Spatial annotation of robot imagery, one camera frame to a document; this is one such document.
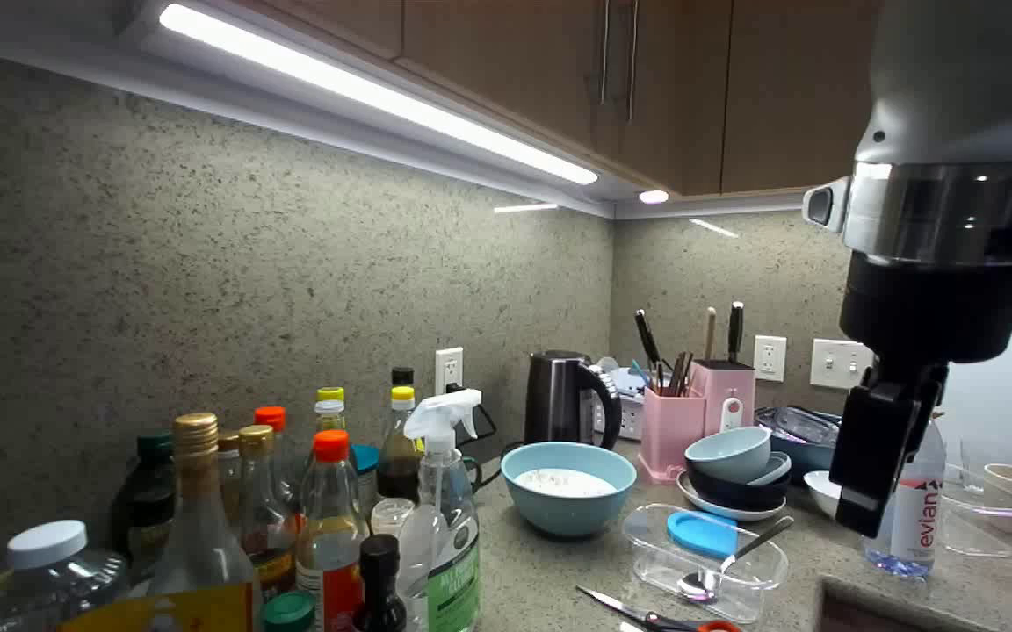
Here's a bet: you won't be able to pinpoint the white wall outlet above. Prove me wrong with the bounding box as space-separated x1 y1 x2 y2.
432 343 467 397

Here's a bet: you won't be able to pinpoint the light blue filled bowl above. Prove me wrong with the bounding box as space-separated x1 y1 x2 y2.
500 440 638 540

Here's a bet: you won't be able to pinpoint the red cap bottle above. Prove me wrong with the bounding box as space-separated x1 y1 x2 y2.
248 403 296 473

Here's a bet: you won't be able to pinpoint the large gold cap bottle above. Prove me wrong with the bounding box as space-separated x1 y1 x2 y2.
59 412 264 632

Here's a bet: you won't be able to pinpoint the black handled knife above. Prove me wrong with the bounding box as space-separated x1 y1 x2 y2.
724 300 749 364
631 306 665 370

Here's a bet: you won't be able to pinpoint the wooden upper cabinets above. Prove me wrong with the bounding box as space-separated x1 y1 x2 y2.
721 0 886 197

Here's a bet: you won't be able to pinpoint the clear glass container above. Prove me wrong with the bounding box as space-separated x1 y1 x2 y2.
939 466 1012 562

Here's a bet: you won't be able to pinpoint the yellow green cap bottle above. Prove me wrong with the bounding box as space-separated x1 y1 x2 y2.
312 384 352 437

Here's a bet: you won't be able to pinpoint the orange handled scissors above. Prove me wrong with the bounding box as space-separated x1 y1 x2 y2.
571 583 745 632

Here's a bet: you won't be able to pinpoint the small white bowl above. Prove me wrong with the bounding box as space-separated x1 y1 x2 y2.
801 466 849 520

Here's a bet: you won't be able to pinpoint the orange cap sauce bottle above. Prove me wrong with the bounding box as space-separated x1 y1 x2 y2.
290 427 369 632

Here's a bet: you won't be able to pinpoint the pink utensil holder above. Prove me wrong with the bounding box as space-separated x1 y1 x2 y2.
638 384 708 483

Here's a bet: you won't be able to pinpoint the dark green cap bottle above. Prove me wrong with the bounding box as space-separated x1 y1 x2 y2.
116 433 180 576

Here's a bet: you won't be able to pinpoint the white spray bottle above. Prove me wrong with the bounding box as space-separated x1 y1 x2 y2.
402 386 489 632

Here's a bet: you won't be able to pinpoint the wooden cabinet door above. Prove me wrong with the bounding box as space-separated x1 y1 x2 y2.
397 0 619 163
616 0 732 197

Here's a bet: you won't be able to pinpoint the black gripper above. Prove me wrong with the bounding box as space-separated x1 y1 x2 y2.
829 251 1012 544

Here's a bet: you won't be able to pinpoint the small gold cap bottle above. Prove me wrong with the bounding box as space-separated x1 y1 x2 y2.
228 423 300 596

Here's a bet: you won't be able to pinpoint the small black cap bottle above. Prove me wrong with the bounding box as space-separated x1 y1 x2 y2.
352 533 412 632

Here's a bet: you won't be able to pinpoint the black electric kettle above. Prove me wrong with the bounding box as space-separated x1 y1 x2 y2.
524 349 624 454

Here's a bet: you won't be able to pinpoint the clear plastic water bottle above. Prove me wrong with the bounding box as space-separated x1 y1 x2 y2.
863 407 951 583

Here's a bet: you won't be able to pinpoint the pale blue stacked bowl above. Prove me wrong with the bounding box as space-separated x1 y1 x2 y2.
683 426 774 483

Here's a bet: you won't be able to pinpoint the metal spoon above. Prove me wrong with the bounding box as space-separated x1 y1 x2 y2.
674 514 799 606

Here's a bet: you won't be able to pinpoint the clear lid jar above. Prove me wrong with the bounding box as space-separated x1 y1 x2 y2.
364 495 421 555

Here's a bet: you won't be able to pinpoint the small white switch plate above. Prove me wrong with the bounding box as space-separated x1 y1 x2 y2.
752 334 790 386

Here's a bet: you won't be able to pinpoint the blue lid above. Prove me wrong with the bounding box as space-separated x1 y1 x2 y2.
665 508 745 562

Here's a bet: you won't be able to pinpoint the dark navy bowl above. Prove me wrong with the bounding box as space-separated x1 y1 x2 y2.
685 451 794 514

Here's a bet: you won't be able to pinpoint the white lid canister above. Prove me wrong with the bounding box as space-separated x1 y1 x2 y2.
0 515 132 632

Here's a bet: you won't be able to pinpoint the wide white switch plate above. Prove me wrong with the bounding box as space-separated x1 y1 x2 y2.
808 338 877 395

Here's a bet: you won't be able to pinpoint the clear plastic container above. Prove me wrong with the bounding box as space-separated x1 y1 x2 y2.
622 501 794 624

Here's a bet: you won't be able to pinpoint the green bottle cap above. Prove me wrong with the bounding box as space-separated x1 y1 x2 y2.
257 591 321 632

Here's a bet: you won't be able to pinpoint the pink knife block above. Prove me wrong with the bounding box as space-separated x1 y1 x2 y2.
687 357 760 440

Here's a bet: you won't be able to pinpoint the yellow cap dark bottle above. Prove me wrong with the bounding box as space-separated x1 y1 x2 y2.
376 384 430 505

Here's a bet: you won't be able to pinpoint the teal lid dark jar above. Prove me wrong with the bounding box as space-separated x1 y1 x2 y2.
349 440 383 481

